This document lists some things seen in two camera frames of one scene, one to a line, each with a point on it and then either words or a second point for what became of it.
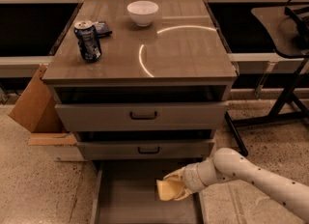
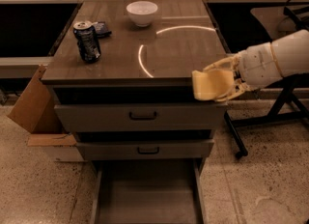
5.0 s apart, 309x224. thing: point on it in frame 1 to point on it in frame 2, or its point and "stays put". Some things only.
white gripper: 194,178 to 257,65
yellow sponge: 168,188 to 212,84
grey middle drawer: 146,150 stays put
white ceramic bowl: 143,12 stays put
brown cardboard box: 37,111 stays put
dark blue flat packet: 100,29 stays put
